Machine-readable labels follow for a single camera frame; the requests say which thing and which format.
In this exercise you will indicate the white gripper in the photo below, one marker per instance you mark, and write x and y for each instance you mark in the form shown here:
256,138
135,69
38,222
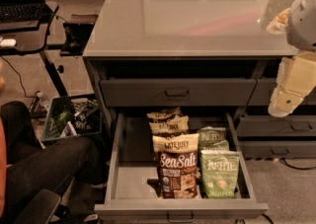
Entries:
303,26

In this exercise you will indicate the brown sea salt chip bag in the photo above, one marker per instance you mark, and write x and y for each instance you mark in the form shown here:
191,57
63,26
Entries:
177,165

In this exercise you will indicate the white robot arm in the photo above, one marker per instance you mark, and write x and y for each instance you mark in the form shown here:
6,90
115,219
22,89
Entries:
301,27

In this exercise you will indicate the rear green chip bag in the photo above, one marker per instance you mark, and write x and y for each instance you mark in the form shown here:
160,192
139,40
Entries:
212,138

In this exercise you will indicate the grey top drawer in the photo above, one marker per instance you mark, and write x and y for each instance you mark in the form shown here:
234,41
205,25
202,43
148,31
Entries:
190,92

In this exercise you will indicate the front green jalapeno chip bag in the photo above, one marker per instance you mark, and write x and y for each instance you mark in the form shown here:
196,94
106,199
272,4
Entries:
219,171

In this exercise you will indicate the open grey middle drawer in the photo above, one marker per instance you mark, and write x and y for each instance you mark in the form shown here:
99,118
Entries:
133,193

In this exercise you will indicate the right grey drawers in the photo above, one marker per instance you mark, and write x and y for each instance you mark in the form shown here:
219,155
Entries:
262,136

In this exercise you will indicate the black foot pedal box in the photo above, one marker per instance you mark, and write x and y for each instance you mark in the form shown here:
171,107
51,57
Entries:
77,33

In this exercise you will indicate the green crate of snacks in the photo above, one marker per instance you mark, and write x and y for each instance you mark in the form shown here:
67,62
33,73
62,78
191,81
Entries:
73,116

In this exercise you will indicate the black laptop stand table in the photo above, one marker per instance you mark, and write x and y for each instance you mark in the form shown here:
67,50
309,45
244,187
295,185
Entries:
32,42

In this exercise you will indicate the seated person black trousers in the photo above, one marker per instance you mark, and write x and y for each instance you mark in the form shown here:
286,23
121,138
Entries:
27,168

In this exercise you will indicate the white computer mouse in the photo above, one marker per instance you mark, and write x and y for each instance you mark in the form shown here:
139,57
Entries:
7,42

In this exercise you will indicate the black chair armrest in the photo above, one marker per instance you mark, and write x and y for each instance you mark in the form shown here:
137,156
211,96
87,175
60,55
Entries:
40,209

